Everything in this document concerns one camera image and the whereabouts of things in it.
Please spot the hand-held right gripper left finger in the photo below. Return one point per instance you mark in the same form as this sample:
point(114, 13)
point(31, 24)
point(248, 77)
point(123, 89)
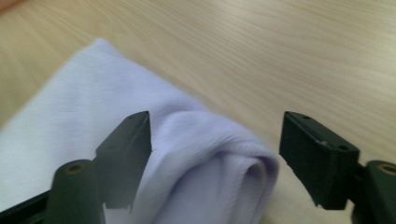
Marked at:
point(124, 161)

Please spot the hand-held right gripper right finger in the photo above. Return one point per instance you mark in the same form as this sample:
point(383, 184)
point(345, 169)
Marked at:
point(320, 161)

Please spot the white printed t-shirt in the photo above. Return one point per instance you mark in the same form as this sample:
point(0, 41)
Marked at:
point(77, 109)

